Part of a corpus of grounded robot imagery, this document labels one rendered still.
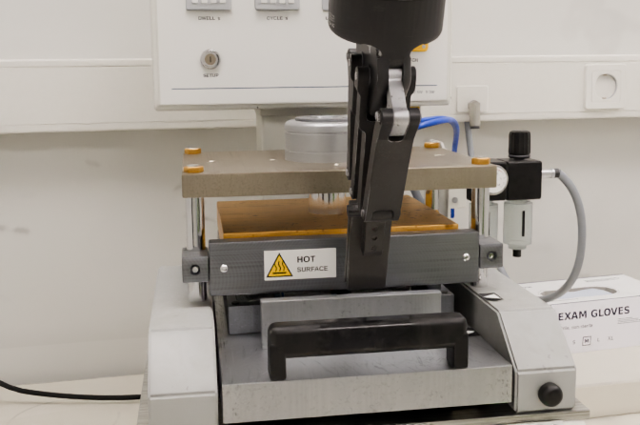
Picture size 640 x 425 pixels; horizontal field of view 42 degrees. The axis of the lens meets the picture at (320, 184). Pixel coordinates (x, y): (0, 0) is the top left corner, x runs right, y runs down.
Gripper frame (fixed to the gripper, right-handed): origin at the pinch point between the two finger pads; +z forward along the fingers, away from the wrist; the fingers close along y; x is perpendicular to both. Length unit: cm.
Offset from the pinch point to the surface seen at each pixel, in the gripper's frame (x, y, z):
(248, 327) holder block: -8.6, -5.4, 11.3
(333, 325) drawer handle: -2.9, 3.7, 4.4
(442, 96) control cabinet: 14.6, -31.7, 1.0
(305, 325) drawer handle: -5.0, 3.6, 4.4
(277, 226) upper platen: -5.8, -10.0, 4.1
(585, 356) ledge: 40, -32, 40
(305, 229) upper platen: -3.6, -8.4, 3.5
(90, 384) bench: -29, -43, 49
